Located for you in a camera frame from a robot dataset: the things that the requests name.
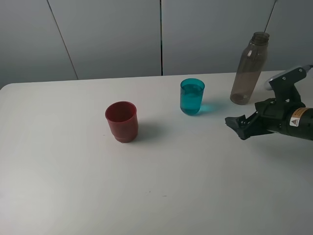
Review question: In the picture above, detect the teal transparent plastic cup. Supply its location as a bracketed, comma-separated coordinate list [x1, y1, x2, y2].
[180, 78, 205, 116]

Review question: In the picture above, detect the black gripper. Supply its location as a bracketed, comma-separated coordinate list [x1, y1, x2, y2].
[225, 98, 306, 140]

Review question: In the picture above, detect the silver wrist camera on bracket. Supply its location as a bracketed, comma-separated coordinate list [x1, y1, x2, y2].
[264, 64, 313, 102]

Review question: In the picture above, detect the red plastic cup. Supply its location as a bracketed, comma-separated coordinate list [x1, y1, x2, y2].
[105, 101, 138, 143]

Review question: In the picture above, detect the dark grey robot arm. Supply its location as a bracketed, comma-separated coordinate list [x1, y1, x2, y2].
[225, 98, 313, 140]

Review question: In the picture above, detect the smoky transparent water bottle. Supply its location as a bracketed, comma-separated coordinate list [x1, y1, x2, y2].
[230, 32, 269, 105]

